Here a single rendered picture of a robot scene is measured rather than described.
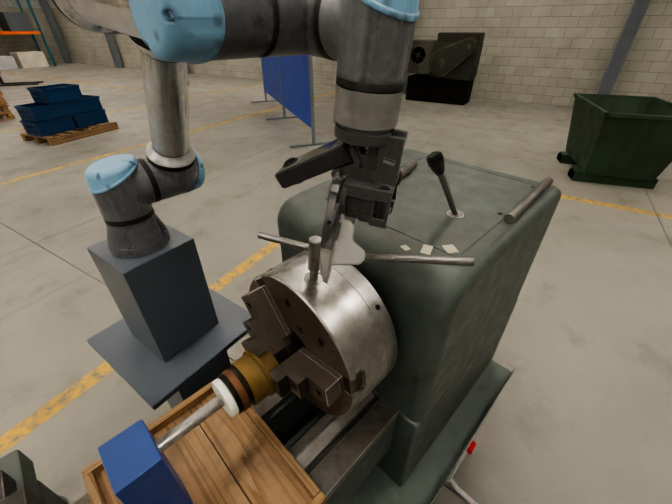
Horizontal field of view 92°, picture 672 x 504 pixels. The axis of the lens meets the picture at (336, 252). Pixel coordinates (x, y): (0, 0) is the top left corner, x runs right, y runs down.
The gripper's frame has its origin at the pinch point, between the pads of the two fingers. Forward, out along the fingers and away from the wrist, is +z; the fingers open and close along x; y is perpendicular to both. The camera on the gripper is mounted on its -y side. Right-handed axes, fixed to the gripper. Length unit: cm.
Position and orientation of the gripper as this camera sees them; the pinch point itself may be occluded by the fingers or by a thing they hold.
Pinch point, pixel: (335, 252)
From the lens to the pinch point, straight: 51.5
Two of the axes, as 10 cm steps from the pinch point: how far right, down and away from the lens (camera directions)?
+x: 2.9, -5.8, 7.6
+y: 9.5, 2.4, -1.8
